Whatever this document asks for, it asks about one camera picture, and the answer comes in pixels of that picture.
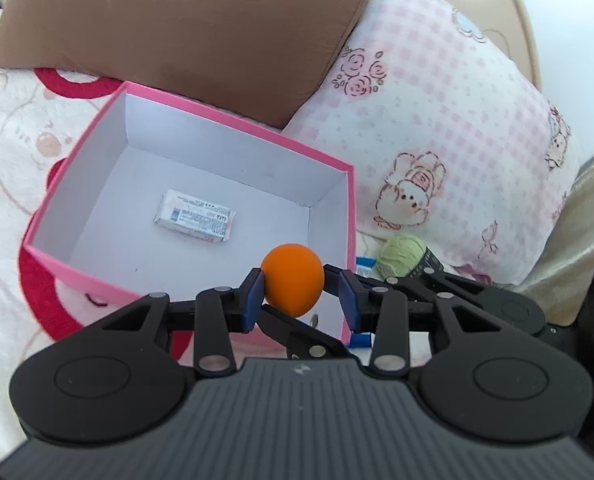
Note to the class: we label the white packet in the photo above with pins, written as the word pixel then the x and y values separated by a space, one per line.
pixel 194 215

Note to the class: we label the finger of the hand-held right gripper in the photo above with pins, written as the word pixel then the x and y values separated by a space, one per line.
pixel 427 282
pixel 307 337

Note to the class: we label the orange ball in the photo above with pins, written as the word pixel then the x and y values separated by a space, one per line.
pixel 292 275

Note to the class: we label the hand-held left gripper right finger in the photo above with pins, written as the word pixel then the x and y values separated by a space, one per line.
pixel 349 305

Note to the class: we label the pink cardboard box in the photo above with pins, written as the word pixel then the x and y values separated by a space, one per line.
pixel 62 267

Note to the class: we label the green yarn ball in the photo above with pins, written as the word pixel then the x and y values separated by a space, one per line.
pixel 397 255

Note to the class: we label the beige shiny bed frame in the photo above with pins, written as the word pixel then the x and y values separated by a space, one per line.
pixel 587 200

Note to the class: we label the brown pillow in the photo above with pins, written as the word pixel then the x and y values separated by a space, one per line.
pixel 177 35

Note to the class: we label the blue snack packet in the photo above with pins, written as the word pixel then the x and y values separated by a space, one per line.
pixel 364 266

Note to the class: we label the pink checked pillow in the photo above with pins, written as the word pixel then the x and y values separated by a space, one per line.
pixel 427 110

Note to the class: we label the printed bear blanket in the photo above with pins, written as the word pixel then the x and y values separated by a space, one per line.
pixel 7 160

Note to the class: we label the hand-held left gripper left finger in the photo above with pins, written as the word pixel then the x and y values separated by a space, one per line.
pixel 253 302

